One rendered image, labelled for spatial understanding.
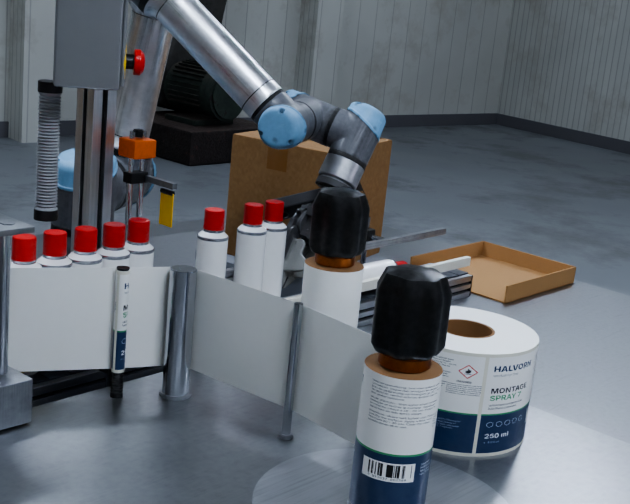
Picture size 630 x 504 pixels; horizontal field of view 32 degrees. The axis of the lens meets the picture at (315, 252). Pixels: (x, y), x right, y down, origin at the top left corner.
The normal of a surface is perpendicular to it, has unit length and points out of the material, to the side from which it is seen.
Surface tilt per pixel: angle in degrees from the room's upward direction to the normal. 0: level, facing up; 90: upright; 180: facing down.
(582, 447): 0
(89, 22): 90
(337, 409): 90
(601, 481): 0
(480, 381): 90
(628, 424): 0
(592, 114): 90
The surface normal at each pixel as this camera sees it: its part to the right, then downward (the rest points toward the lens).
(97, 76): 0.22, 0.27
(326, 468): 0.10, -0.96
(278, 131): -0.29, 0.23
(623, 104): -0.76, 0.09
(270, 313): -0.61, 0.15
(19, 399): 0.74, 0.24
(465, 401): -0.03, 0.25
